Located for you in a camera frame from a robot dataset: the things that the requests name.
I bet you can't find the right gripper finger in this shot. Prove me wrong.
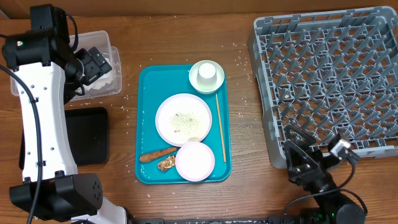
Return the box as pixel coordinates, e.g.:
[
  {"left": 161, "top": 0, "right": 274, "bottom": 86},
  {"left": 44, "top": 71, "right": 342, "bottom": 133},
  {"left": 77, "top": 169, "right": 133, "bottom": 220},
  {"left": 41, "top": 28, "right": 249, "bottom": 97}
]
[
  {"left": 327, "top": 134, "right": 342, "bottom": 152},
  {"left": 285, "top": 124, "right": 317, "bottom": 146}
]

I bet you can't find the white tissue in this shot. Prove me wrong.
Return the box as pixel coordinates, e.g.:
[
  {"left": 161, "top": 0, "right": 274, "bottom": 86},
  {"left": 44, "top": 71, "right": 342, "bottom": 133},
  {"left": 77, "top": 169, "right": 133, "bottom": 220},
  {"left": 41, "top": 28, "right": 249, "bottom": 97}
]
[{"left": 85, "top": 70, "right": 114, "bottom": 91}]

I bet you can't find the pale green bowl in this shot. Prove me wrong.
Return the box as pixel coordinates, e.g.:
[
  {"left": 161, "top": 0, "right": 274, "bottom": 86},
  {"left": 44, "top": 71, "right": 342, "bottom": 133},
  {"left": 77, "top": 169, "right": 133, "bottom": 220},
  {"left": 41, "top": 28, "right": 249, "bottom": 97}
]
[{"left": 189, "top": 60, "right": 225, "bottom": 94}]

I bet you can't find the white plastic cup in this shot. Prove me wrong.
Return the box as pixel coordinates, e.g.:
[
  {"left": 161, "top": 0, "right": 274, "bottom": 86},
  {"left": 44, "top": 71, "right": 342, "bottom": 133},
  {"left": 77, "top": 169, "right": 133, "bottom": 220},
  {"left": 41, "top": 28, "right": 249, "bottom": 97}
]
[{"left": 197, "top": 62, "right": 216, "bottom": 89}]

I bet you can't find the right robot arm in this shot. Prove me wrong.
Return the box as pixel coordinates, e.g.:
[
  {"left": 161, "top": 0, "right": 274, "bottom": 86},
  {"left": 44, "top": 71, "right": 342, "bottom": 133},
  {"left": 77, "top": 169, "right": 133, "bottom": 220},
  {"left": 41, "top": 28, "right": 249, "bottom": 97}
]
[{"left": 279, "top": 124, "right": 368, "bottom": 224}]

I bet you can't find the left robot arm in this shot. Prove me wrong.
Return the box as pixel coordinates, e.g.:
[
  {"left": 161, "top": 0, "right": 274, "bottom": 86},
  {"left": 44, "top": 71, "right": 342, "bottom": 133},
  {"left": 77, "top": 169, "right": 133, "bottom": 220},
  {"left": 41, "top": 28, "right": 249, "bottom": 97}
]
[{"left": 1, "top": 4, "right": 134, "bottom": 224}]

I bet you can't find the clear plastic waste bin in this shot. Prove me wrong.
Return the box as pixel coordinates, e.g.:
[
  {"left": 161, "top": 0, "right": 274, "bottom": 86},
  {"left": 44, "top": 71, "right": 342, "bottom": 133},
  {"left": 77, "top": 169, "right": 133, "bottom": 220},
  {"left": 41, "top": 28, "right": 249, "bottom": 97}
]
[{"left": 1, "top": 30, "right": 122, "bottom": 113}]

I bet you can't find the grey dishwasher rack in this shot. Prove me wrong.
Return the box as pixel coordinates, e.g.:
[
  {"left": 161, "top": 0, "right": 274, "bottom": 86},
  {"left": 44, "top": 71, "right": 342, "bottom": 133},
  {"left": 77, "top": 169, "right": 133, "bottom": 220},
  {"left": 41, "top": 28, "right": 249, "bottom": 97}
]
[{"left": 248, "top": 6, "right": 397, "bottom": 169}]

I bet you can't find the teal plastic serving tray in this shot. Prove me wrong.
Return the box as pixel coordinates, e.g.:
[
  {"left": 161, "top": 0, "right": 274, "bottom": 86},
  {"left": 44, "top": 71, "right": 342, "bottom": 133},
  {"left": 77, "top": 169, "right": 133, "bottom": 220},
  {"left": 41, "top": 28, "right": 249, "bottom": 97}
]
[{"left": 135, "top": 64, "right": 232, "bottom": 185}]

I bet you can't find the black plastic tray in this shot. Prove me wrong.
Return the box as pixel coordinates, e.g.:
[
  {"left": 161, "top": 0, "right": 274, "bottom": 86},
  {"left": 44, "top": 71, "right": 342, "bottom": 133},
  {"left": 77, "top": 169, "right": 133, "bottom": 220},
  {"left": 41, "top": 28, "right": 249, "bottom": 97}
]
[{"left": 18, "top": 106, "right": 110, "bottom": 170}]

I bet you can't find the wooden chopstick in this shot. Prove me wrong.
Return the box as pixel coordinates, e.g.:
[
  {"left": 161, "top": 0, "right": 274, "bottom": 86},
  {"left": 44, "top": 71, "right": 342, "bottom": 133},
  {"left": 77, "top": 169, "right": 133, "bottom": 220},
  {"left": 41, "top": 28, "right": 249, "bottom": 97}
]
[{"left": 215, "top": 93, "right": 226, "bottom": 163}]

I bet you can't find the large white plate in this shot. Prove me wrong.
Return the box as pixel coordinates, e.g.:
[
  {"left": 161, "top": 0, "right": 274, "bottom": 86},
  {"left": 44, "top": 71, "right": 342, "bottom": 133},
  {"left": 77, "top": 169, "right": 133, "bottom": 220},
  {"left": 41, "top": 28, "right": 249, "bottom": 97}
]
[{"left": 155, "top": 93, "right": 213, "bottom": 147}]

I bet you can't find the small pink bowl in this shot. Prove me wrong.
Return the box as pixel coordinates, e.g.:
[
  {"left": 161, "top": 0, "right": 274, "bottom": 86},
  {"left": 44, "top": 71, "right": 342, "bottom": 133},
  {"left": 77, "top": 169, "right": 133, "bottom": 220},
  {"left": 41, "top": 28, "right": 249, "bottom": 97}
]
[{"left": 175, "top": 142, "right": 215, "bottom": 182}]

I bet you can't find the golden crumpled food scrap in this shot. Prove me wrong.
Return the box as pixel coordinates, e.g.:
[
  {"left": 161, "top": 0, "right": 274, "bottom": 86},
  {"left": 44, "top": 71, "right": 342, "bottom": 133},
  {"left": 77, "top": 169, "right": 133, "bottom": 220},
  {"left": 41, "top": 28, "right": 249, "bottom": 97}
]
[{"left": 157, "top": 155, "right": 175, "bottom": 172}]

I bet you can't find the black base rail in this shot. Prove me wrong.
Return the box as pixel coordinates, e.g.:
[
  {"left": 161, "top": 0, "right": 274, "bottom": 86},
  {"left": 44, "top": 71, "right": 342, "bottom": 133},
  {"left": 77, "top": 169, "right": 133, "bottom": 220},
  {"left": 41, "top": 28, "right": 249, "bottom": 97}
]
[{"left": 136, "top": 215, "right": 300, "bottom": 224}]

